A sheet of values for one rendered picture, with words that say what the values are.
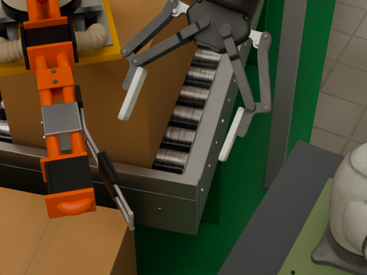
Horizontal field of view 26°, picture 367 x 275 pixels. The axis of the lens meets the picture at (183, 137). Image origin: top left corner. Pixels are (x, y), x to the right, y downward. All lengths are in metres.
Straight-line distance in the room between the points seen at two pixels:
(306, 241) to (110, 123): 0.62
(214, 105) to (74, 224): 0.54
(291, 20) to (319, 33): 1.19
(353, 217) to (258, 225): 0.31
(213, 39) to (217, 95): 1.30
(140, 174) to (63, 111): 0.74
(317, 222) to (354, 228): 0.23
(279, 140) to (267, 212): 0.87
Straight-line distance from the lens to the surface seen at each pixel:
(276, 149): 2.68
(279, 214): 1.80
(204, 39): 0.99
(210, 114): 2.23
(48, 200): 1.21
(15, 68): 1.64
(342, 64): 3.36
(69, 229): 2.04
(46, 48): 1.46
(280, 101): 2.53
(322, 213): 1.78
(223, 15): 0.99
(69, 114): 1.34
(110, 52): 1.65
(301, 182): 1.87
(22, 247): 2.02
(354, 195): 1.52
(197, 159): 2.11
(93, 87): 1.98
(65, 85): 1.40
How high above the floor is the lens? 2.14
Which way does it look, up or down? 46 degrees down
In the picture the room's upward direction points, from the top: straight up
